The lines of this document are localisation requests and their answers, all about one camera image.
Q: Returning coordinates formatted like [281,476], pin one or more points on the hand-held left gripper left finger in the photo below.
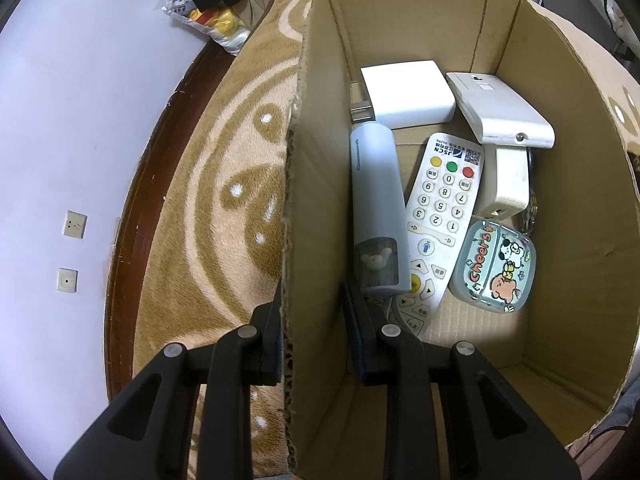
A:
[267,350]

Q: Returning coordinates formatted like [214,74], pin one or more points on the white remote control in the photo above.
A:
[440,210]

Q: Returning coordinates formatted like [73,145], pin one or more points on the grey cloth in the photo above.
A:
[625,410]

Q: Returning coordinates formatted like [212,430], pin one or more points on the white plastic bag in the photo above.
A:
[175,2]

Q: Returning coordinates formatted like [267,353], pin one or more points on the yellow red snack packet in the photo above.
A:
[222,27]

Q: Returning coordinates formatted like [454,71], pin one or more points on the printed cardboard box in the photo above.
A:
[565,210]

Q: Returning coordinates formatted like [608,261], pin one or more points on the translucent case with cartoon stickers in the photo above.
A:
[492,265]

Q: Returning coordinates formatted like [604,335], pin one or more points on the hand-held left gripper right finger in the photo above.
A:
[359,355]

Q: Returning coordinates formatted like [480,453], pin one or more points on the white square charger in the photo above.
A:
[405,90]

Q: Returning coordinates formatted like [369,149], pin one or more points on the white wall socket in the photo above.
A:
[66,280]
[74,223]

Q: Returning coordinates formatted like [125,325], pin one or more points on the white flat rectangular device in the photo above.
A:
[500,110]

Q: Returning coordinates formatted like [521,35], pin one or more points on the small white adapter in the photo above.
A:
[505,175]

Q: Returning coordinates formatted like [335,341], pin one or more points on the pale blue cylinder device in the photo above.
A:
[375,185]

